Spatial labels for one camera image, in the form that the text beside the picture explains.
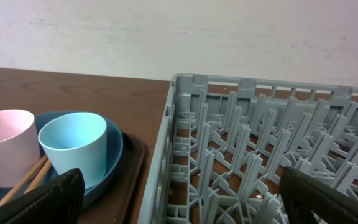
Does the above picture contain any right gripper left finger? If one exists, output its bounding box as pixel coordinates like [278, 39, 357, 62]
[0, 168, 85, 224]

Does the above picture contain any light blue cup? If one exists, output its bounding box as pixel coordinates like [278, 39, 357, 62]
[38, 112, 107, 189]

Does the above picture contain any pink cup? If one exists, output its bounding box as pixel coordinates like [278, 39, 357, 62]
[0, 109, 40, 188]

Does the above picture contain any brown serving tray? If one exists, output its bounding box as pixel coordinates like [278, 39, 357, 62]
[78, 133, 147, 224]

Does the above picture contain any wooden chopstick right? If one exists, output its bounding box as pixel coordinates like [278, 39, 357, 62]
[24, 159, 52, 194]

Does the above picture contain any grey dishwasher rack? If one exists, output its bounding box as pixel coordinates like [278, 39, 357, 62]
[138, 73, 358, 223]

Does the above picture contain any wooden chopstick left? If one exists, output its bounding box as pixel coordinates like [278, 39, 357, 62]
[0, 154, 48, 206]

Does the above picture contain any wooden chopstick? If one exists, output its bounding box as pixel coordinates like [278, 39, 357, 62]
[24, 159, 52, 194]
[0, 154, 48, 206]

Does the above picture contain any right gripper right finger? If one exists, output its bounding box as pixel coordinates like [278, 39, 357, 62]
[279, 166, 358, 224]

